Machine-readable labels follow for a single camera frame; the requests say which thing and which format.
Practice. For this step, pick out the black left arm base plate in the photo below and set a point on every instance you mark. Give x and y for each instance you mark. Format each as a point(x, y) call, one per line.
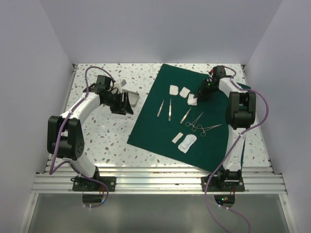
point(84, 185)

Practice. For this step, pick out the curved-tip steel tweezers left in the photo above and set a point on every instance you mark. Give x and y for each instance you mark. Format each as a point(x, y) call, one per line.
point(160, 108)

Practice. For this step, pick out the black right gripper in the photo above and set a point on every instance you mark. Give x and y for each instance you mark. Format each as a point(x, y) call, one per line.
point(201, 91)

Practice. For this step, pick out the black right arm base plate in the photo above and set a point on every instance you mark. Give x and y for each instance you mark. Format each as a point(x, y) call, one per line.
point(228, 184)

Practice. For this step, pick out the curved-tip steel tweezers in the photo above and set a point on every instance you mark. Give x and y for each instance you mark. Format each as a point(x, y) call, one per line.
point(160, 108)
point(185, 116)

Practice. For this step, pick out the straight steel tweezers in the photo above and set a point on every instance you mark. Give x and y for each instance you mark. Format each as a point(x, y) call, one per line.
point(170, 110)

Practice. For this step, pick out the curved-tip steel tweezers right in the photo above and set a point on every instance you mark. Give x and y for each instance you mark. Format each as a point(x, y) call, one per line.
point(185, 116)

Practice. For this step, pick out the stainless steel tray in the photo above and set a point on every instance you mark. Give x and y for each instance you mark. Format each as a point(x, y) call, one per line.
point(133, 97)

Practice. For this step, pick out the steel hemostat forceps left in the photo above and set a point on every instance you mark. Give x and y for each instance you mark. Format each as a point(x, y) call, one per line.
point(192, 125)

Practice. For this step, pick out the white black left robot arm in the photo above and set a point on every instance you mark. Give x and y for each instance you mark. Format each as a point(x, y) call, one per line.
point(65, 140)

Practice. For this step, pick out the dark green surgical cloth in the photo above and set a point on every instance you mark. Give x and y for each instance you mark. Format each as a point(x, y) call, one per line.
point(155, 134)

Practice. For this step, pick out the steel hemostat forceps right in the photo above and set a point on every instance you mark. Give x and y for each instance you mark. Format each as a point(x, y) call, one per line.
point(205, 129)

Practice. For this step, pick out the steel hemostat forceps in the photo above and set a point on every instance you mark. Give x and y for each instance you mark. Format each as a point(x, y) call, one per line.
point(205, 129)
point(192, 125)

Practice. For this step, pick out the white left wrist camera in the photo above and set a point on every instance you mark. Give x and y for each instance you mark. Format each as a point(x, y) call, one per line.
point(119, 85)

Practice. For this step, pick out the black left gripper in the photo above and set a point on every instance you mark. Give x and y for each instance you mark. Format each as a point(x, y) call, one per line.
point(127, 108)

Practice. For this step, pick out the white gauze pad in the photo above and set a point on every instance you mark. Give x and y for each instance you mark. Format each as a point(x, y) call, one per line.
point(192, 100)
point(174, 90)
point(184, 92)

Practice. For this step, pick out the white printed sterile packet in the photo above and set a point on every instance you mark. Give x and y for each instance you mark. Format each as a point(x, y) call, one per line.
point(188, 141)

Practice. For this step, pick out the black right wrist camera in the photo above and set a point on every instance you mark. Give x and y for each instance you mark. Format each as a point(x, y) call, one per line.
point(218, 72)

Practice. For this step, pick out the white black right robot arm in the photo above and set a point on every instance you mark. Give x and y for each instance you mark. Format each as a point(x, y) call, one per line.
point(239, 116)

